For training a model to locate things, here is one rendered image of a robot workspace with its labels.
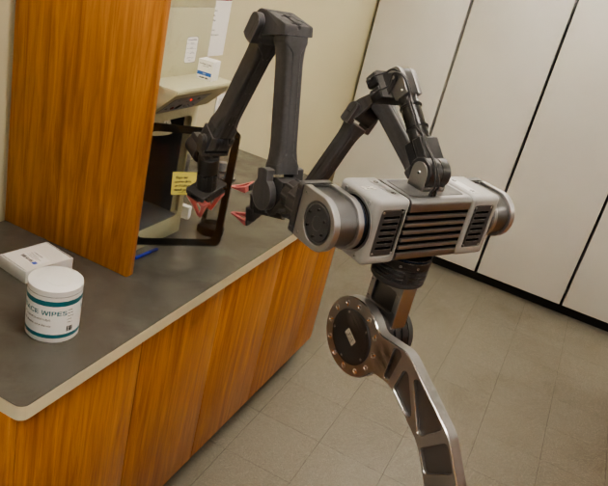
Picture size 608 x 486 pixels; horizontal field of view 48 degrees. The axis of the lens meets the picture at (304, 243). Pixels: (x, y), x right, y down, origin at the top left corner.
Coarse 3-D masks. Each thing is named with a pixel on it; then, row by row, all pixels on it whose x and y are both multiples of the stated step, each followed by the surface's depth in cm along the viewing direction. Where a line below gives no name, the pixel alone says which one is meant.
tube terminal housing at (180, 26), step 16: (176, 16) 193; (192, 16) 200; (208, 16) 208; (176, 32) 196; (192, 32) 203; (208, 32) 211; (176, 48) 199; (176, 64) 202; (192, 64) 209; (176, 112) 211; (192, 112) 220
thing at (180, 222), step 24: (168, 144) 201; (168, 168) 205; (192, 168) 208; (144, 192) 205; (168, 192) 208; (144, 216) 209; (168, 216) 212; (192, 216) 216; (216, 216) 219; (144, 240) 213; (168, 240) 216; (192, 240) 220; (216, 240) 223
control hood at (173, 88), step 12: (168, 84) 192; (180, 84) 195; (192, 84) 198; (204, 84) 202; (216, 84) 206; (228, 84) 210; (168, 96) 188; (180, 96) 191; (216, 96) 218; (156, 108) 191
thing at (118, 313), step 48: (240, 192) 288; (0, 240) 206; (240, 240) 245; (288, 240) 258; (0, 288) 183; (96, 288) 194; (144, 288) 200; (192, 288) 206; (0, 336) 165; (96, 336) 174; (144, 336) 182; (0, 384) 150; (48, 384) 153
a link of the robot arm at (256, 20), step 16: (256, 16) 150; (256, 32) 151; (256, 48) 156; (272, 48) 156; (240, 64) 162; (256, 64) 158; (240, 80) 163; (256, 80) 163; (224, 96) 170; (240, 96) 166; (224, 112) 170; (240, 112) 170; (208, 128) 176; (224, 128) 173; (208, 144) 176; (224, 144) 178
